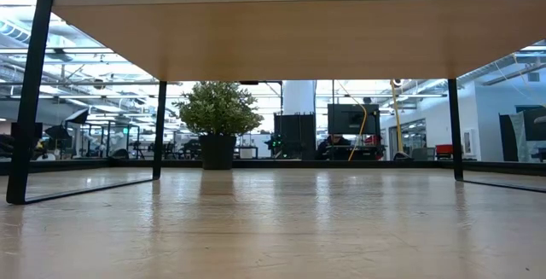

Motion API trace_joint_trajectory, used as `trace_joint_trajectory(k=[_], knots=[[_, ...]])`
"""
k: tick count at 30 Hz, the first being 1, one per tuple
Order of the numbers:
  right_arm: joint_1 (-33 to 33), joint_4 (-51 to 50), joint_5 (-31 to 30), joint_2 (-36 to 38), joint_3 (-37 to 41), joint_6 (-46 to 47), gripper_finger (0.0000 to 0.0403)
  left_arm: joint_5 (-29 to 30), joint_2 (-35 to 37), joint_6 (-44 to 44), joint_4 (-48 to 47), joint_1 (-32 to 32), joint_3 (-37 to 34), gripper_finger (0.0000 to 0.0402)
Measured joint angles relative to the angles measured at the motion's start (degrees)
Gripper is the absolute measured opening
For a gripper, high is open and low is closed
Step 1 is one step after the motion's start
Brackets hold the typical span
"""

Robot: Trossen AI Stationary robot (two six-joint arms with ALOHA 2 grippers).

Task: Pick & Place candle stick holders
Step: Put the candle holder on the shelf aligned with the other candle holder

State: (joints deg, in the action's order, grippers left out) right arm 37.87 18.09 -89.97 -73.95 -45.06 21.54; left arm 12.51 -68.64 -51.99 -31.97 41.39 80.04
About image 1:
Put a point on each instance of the black wall monitor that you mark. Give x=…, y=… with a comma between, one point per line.
x=345, y=119

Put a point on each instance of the person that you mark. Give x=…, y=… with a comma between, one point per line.
x=332, y=147

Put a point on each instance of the small black monitor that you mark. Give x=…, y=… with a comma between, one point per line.
x=39, y=130

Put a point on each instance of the black photo softbox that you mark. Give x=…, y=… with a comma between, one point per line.
x=79, y=117
x=57, y=132

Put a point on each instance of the black aluminium table frame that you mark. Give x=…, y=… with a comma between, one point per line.
x=277, y=164

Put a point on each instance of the red box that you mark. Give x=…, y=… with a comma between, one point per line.
x=443, y=152

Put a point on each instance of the wooden riser shelf black legs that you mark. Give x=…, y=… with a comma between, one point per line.
x=273, y=31

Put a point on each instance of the potted green plant black pot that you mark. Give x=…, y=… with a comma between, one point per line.
x=217, y=112

